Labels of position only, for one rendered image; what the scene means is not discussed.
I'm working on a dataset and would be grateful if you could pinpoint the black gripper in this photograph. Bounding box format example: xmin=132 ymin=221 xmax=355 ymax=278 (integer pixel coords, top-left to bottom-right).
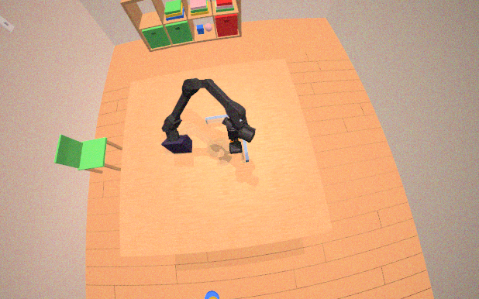
xmin=228 ymin=134 xmax=243 ymax=154

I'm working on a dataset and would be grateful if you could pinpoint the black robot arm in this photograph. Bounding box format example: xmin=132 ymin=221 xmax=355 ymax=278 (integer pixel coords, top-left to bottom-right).
xmin=161 ymin=77 xmax=256 ymax=143

